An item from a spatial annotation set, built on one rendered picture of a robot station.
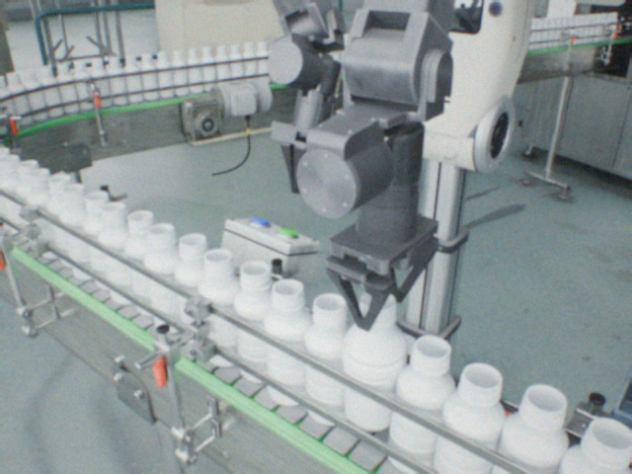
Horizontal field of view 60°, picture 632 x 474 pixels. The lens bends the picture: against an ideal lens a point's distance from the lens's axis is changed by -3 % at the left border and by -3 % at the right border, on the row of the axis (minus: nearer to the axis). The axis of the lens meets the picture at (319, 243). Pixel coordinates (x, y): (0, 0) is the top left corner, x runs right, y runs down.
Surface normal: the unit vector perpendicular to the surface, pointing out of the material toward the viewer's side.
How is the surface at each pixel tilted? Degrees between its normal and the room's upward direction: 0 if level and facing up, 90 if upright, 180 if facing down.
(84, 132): 90
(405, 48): 61
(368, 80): 104
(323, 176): 91
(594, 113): 90
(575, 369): 0
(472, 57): 90
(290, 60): 70
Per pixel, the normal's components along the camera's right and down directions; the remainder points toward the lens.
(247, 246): -0.58, 0.05
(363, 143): 0.79, 0.27
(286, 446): -0.62, 0.38
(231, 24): 0.55, 0.40
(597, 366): 0.00, -0.88
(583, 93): -0.83, 0.26
